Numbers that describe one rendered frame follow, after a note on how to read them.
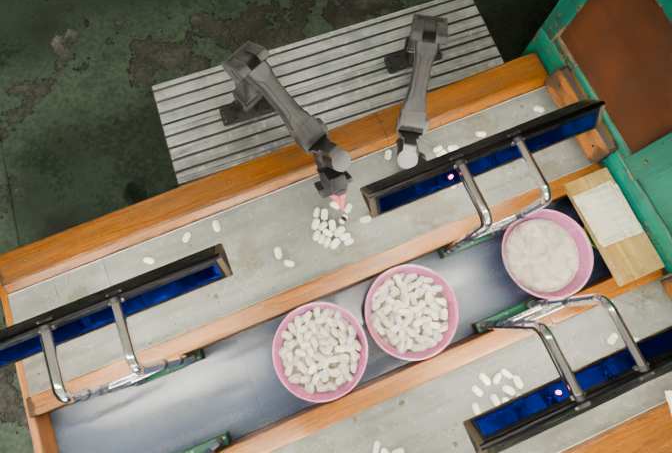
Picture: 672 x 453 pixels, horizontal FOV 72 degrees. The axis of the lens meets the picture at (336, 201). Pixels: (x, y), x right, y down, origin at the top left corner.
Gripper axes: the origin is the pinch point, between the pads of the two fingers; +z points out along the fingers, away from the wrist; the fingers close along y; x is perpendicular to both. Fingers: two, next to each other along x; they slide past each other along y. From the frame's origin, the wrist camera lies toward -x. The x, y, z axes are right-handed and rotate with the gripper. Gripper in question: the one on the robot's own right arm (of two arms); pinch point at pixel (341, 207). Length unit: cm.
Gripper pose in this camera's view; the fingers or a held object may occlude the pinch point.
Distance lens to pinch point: 134.9
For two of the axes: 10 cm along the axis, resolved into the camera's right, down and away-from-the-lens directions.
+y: 9.2, -3.7, 1.0
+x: -2.5, -3.8, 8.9
